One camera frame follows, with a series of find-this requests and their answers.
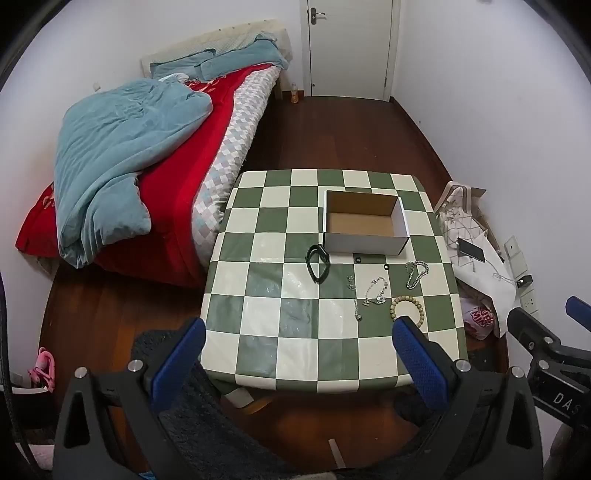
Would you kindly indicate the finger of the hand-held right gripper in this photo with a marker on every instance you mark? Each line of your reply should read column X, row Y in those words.
column 531, row 332
column 579, row 311

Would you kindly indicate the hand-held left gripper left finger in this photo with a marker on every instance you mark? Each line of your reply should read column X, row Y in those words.
column 180, row 364

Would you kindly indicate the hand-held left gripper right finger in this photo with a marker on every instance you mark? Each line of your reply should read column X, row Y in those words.
column 418, row 364

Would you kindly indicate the white cardboard box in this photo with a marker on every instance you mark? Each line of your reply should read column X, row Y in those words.
column 364, row 224

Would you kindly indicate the black wristband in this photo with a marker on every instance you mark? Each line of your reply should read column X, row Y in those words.
column 318, row 250

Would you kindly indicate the black charger plug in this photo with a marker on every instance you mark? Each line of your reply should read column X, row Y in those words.
column 524, row 280

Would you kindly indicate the white cloth bag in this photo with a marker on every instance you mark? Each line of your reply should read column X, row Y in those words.
column 485, row 286

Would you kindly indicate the black smartphone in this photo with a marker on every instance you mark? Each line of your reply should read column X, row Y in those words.
column 473, row 250

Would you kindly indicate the table with checkered cloth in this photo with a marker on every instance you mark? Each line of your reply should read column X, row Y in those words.
column 277, row 323

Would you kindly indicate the white tape strip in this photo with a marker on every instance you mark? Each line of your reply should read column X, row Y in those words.
column 336, row 452

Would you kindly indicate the pink slippers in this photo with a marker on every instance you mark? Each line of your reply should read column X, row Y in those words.
column 44, row 364

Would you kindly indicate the bed with red sheet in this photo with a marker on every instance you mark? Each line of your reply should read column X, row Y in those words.
column 171, row 184

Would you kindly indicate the blue duvet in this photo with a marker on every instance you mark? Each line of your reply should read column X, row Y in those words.
column 120, row 138

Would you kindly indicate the plastic bottle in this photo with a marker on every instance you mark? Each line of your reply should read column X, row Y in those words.
column 294, row 94

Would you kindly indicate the blue pillow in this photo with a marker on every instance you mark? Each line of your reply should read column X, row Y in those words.
column 180, row 64

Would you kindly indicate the blue folded blanket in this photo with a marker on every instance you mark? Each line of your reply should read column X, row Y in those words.
column 249, row 57

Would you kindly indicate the white door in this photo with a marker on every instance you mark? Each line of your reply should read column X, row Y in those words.
column 351, row 46

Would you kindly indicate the white wall socket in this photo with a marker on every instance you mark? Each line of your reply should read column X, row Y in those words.
column 531, row 300

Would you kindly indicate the grey wall plate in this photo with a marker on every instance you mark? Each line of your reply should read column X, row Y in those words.
column 516, row 254

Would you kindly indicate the wooden bed frame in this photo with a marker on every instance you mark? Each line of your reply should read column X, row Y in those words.
column 279, row 87

